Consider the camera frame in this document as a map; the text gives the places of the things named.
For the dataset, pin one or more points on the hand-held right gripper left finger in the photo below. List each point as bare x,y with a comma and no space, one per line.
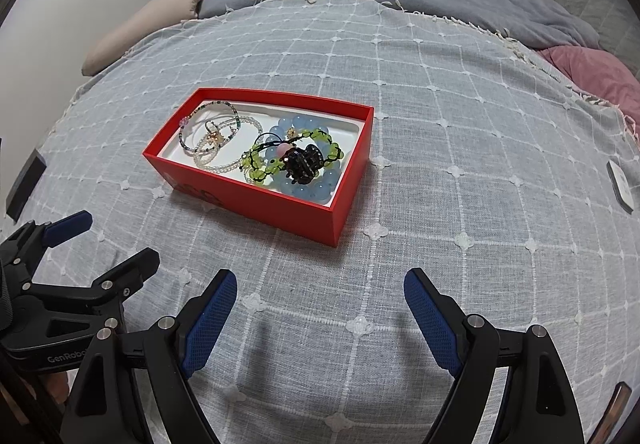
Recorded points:
207,324

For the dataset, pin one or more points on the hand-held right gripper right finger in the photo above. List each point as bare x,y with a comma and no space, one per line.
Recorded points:
432,319

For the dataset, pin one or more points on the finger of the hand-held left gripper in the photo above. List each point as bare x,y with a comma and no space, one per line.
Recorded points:
135,264
67,224

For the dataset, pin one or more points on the red cardboard box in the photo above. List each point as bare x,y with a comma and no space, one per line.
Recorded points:
260,211

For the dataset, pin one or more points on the black hair claw clip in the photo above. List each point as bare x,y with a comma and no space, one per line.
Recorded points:
302,164

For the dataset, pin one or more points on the flat black object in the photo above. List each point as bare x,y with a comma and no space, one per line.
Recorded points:
25,184

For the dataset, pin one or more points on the brown framed object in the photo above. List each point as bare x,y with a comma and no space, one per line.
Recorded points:
614,414

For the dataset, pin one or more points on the beige pillow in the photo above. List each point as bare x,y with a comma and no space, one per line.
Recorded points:
150,19

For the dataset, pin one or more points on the small white device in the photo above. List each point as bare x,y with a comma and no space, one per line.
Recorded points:
620,184

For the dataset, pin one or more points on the pink pillow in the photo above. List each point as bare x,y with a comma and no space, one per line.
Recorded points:
595,74

